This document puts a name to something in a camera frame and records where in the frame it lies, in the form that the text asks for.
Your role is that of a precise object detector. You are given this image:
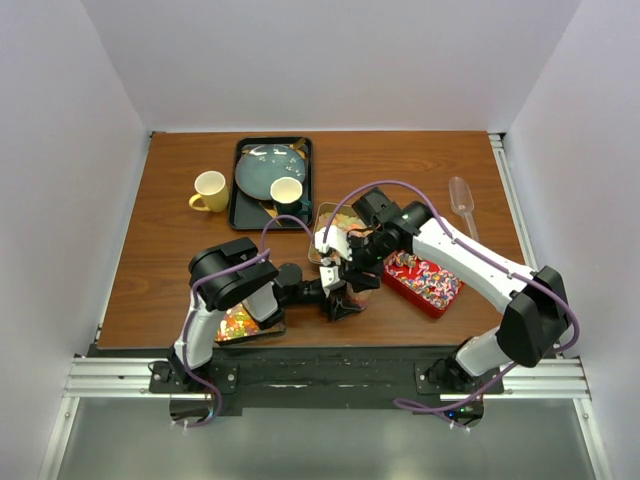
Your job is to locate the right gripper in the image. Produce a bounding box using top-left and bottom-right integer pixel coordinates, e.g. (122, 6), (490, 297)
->
(338, 227), (392, 292)

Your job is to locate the glass goblet jar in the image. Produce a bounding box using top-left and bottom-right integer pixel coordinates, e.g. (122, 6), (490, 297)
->
(345, 283), (372, 312)

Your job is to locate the red tin of lollipops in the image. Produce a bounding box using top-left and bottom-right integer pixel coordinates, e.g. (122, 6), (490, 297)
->
(382, 251), (464, 319)

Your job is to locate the silver tin of gummies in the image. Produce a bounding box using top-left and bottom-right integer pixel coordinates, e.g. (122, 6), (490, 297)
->
(308, 202), (370, 265)

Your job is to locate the gold tin of star candies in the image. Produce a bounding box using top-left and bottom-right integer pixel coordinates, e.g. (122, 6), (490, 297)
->
(215, 303), (286, 346)

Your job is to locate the clear plastic scoop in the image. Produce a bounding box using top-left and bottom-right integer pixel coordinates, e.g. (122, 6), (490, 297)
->
(449, 176), (479, 242)

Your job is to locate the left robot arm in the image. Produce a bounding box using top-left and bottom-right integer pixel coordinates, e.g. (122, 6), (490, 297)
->
(168, 237), (364, 392)

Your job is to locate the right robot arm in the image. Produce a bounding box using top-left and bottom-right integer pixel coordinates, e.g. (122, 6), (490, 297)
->
(347, 182), (580, 393)

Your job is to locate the dark green cup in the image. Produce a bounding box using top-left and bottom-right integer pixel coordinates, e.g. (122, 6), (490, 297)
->
(270, 177), (312, 224)

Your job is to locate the dark teal plate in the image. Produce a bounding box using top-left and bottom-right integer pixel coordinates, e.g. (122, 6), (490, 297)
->
(234, 144), (307, 201)

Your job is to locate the yellow mug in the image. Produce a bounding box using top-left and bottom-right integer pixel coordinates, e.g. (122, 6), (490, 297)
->
(188, 171), (229, 213)

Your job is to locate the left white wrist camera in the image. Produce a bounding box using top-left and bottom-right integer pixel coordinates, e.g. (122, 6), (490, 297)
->
(319, 265), (345, 292)

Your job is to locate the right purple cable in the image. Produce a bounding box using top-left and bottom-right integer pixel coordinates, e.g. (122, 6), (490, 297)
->
(319, 180), (582, 426)

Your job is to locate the purple cable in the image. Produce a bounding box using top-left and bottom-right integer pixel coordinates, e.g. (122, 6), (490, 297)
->
(177, 214), (326, 426)
(319, 180), (582, 426)

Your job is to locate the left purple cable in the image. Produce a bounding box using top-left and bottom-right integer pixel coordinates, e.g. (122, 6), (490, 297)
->
(177, 214), (326, 426)

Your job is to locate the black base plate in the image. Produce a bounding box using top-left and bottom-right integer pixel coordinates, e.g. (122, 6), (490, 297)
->
(139, 344), (505, 419)

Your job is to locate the aluminium frame rail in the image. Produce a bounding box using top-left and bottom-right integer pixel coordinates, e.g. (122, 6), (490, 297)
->
(43, 131), (604, 479)

